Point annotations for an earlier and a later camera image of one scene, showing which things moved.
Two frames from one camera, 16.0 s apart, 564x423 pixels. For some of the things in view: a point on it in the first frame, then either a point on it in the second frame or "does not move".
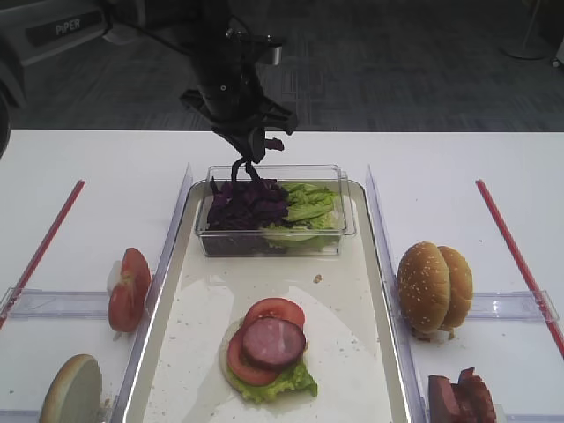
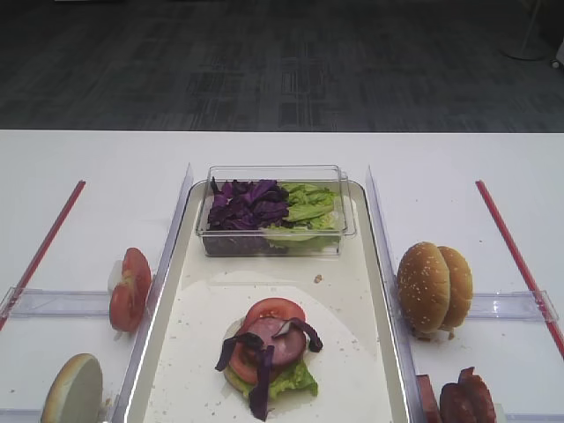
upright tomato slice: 128,298 does not move
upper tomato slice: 275,308 does not move
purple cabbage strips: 275,144 -> 259,393
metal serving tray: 352,337 does not move
